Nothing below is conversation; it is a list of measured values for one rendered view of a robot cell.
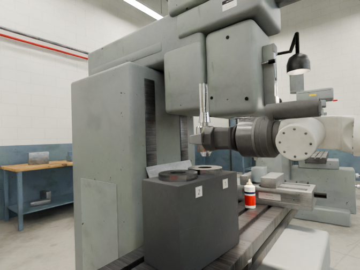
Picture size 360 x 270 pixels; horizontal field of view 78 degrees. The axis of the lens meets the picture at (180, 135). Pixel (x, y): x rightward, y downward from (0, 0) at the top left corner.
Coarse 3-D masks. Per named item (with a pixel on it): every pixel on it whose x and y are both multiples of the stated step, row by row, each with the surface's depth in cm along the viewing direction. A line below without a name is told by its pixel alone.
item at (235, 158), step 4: (232, 120) 775; (232, 124) 776; (232, 152) 776; (236, 152) 768; (232, 156) 777; (236, 156) 768; (240, 156) 760; (232, 160) 777; (236, 160) 768; (240, 160) 760; (244, 160) 750; (248, 160) 742; (252, 160) 733; (232, 164) 777; (236, 164) 768; (240, 164) 760; (244, 164) 750; (248, 164) 742; (252, 164) 733; (232, 168) 777; (236, 168) 768; (240, 168) 760; (244, 168) 751
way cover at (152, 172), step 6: (174, 162) 109; (180, 162) 112; (186, 162) 116; (150, 168) 95; (156, 168) 98; (162, 168) 101; (168, 168) 104; (174, 168) 107; (180, 168) 110; (186, 168) 113; (150, 174) 94; (156, 174) 96
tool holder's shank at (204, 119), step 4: (200, 84) 58; (204, 84) 57; (200, 88) 58; (204, 88) 57; (200, 92) 58; (204, 92) 57; (200, 96) 58; (204, 96) 57; (200, 100) 58; (204, 100) 57; (200, 104) 58; (204, 104) 57; (200, 108) 58; (204, 108) 57; (208, 108) 58; (200, 112) 58; (204, 112) 57; (208, 112) 58; (200, 116) 57; (204, 116) 57; (208, 116) 57; (200, 120) 57; (204, 120) 57; (208, 120) 57; (200, 124) 58; (204, 124) 57; (208, 124) 58
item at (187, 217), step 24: (192, 168) 57; (216, 168) 55; (144, 192) 50; (168, 192) 44; (192, 192) 45; (216, 192) 51; (144, 216) 50; (168, 216) 44; (192, 216) 45; (216, 216) 51; (144, 240) 50; (168, 240) 44; (192, 240) 45; (216, 240) 51; (168, 264) 44; (192, 264) 44
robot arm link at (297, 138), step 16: (272, 112) 44; (288, 112) 42; (304, 112) 41; (320, 112) 40; (256, 128) 45; (272, 128) 44; (288, 128) 38; (304, 128) 37; (320, 128) 41; (256, 144) 45; (272, 144) 44; (288, 144) 39; (304, 144) 37; (320, 144) 41
